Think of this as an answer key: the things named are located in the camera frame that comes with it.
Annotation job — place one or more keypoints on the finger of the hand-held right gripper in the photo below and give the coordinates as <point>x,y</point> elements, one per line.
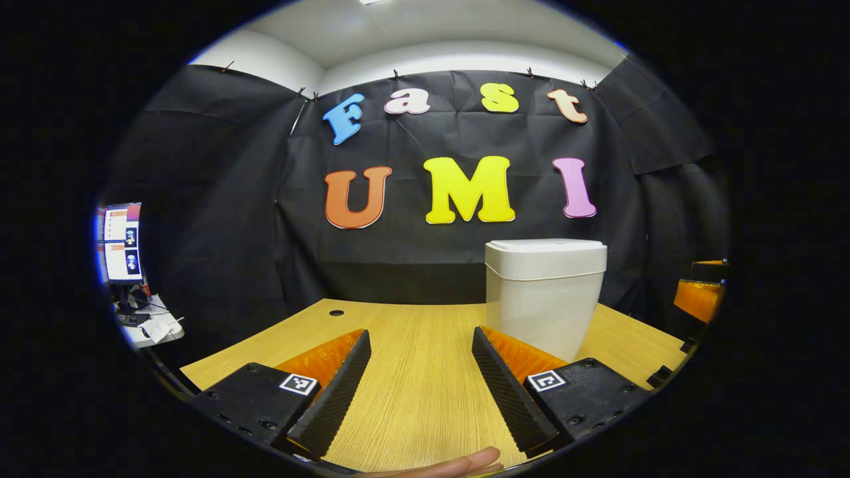
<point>697,300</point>
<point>710,271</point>

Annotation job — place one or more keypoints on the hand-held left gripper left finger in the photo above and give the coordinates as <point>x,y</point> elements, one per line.
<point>332,398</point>

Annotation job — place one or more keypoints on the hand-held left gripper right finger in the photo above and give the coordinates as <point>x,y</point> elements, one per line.
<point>501,392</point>

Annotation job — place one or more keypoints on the white desktop garbage bin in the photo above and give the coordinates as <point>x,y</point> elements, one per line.
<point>544,299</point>

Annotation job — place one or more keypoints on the wooden desktop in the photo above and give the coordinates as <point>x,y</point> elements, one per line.
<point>412,352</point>

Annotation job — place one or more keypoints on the black desk edge clamp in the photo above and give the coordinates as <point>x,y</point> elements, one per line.
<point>659,377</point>

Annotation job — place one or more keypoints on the white side desk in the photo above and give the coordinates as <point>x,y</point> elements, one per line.
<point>159,328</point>

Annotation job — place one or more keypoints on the black keyboard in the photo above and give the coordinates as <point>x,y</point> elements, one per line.
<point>133,319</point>

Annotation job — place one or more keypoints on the black backdrop cloth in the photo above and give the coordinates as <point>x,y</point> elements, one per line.
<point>219,186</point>

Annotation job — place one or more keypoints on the computer monitor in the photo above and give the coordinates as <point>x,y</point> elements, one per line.
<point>123,245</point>

